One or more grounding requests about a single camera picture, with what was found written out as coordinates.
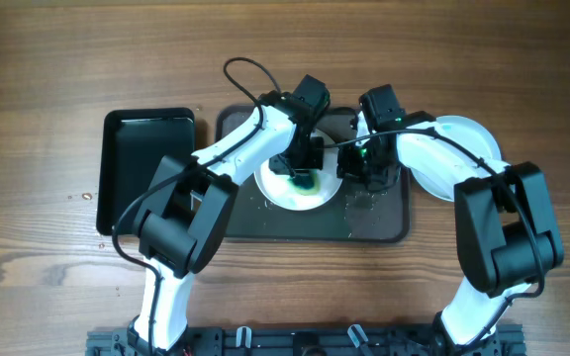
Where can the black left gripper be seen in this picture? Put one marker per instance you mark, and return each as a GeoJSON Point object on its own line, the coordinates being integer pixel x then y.
{"type": "Point", "coordinates": [311, 159]}

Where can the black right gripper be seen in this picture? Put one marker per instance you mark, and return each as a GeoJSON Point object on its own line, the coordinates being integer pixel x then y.
{"type": "Point", "coordinates": [346, 165]}

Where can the green yellow sponge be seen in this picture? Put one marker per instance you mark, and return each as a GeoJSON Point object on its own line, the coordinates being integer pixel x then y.
{"type": "Point", "coordinates": [305, 183]}

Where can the white plate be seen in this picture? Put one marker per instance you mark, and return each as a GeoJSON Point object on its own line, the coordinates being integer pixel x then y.
{"type": "Point", "coordinates": [281, 189]}
{"type": "Point", "coordinates": [469, 134]}

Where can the white plate front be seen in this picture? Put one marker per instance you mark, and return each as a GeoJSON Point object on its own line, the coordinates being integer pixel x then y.
{"type": "Point", "coordinates": [469, 134]}

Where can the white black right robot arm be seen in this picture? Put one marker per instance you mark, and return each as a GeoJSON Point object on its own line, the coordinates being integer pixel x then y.
{"type": "Point", "coordinates": [507, 237]}

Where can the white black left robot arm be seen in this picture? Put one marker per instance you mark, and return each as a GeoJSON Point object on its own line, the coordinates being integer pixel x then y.
{"type": "Point", "coordinates": [181, 219]}

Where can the black water tray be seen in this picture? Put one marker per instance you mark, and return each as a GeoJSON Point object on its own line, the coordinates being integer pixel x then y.
{"type": "Point", "coordinates": [134, 142]}

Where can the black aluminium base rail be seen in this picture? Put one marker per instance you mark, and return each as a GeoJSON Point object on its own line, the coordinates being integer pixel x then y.
{"type": "Point", "coordinates": [305, 341]}

